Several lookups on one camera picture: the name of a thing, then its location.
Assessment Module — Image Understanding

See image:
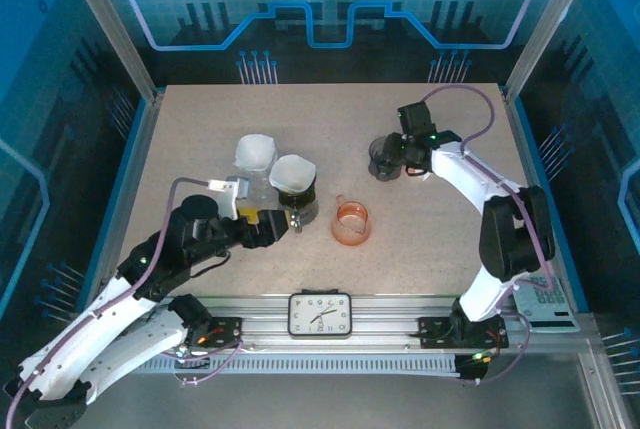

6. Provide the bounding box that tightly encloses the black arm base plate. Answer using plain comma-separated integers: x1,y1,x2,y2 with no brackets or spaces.
417,316,511,350
152,316,246,350

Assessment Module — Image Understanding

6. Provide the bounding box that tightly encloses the smoked glass carafe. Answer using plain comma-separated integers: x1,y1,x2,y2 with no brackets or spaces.
278,193,320,235

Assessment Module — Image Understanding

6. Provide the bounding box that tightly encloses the slotted grey cable duct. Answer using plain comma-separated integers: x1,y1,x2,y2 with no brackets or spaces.
79,352,484,376

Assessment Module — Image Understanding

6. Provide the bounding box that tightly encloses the smoked glass dripper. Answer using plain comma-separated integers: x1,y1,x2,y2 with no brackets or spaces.
272,168,319,203

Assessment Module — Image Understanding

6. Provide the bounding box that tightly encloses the black rectangular analog clock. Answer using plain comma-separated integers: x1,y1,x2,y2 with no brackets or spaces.
288,292,353,338

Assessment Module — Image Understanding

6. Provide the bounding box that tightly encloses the orange transparent pitcher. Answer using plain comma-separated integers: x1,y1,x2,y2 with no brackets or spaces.
330,194,372,246

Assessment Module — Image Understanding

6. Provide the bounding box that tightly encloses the blue table edge trim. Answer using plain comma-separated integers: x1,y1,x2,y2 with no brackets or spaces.
74,93,166,315
504,93,591,313

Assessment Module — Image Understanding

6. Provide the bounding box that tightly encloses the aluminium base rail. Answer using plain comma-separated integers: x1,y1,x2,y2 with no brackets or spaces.
134,292,519,353

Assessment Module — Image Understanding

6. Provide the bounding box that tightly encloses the aluminium frame post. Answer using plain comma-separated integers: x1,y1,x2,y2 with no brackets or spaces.
502,0,604,103
53,0,164,103

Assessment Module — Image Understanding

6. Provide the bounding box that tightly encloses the clear glass dripper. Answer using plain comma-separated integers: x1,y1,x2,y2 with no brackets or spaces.
232,134,280,183

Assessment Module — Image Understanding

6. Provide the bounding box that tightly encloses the grey transparent plastic dripper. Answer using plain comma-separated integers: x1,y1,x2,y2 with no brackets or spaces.
368,131,407,184

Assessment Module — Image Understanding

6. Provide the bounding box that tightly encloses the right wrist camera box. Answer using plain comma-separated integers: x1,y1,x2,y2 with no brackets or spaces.
397,101,437,139

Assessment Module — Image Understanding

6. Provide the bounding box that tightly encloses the clear glass carafe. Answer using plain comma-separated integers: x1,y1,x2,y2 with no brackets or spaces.
244,168,281,213

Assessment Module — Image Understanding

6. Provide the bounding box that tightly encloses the purple camera cable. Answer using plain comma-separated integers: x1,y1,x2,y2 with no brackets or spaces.
422,83,564,386
4,177,247,429

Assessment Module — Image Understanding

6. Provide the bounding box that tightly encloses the white paper coffee filter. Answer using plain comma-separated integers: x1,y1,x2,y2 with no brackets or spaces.
233,133,279,173
268,154,317,195

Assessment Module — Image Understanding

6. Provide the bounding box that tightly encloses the grey desk calculator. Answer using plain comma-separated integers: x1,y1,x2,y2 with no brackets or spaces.
512,272,583,334

